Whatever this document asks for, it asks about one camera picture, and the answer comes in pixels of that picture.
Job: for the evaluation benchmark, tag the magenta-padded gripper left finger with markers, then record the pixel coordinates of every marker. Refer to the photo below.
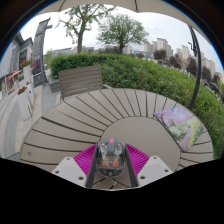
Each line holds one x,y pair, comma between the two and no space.
70,170

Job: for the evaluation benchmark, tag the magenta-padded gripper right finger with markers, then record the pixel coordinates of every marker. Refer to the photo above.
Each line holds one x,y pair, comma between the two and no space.
153,170

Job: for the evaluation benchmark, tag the transparent computer mouse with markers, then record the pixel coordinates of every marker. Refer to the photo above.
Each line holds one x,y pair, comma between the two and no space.
110,160

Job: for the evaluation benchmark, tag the brown slatted chair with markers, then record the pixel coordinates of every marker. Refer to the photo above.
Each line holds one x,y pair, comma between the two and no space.
80,81

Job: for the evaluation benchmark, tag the green hedge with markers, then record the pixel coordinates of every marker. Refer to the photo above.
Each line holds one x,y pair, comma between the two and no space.
143,73

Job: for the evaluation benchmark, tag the dark curved umbrella pole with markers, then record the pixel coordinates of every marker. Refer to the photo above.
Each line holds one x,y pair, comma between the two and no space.
199,66

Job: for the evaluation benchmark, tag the tall grey sign pillar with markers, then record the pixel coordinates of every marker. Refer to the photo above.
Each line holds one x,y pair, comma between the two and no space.
39,50

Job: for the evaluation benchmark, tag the grey shopfront building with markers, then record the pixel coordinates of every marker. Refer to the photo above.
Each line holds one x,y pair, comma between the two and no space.
11,60

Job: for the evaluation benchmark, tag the distant apartment blocks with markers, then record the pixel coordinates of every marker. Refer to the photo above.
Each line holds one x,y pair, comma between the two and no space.
161,45

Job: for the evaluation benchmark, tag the slender sparse tree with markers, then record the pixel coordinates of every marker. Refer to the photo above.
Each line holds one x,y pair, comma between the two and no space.
80,36

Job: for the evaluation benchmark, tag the round leafy tree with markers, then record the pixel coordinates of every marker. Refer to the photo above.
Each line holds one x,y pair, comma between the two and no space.
121,31

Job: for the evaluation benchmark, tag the beige umbrella canopy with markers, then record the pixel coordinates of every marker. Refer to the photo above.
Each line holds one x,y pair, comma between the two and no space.
150,6

